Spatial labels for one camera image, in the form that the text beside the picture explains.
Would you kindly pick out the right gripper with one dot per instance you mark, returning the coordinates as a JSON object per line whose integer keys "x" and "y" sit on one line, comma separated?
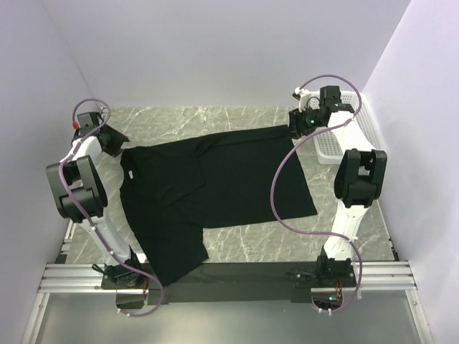
{"x": 296, "y": 125}

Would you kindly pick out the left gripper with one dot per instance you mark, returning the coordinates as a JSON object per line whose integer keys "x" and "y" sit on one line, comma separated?
{"x": 119, "y": 138}

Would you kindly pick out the white plastic mesh basket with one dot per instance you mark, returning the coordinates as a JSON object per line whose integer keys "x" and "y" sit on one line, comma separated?
{"x": 327, "y": 147}

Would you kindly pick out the black t-shirt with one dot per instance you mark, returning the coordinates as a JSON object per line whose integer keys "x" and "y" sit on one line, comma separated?
{"x": 174, "y": 191}

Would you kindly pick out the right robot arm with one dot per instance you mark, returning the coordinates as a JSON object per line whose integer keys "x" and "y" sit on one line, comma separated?
{"x": 358, "y": 182}

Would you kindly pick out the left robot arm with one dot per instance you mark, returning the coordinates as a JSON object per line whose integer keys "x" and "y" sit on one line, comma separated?
{"x": 79, "y": 195}

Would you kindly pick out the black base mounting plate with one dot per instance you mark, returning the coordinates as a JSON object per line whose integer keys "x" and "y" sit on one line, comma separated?
{"x": 256, "y": 281}

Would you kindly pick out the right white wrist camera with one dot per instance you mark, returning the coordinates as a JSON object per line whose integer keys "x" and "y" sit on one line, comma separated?
{"x": 303, "y": 96}

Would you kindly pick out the aluminium rail frame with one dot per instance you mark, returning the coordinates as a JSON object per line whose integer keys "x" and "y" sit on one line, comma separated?
{"x": 235, "y": 302}

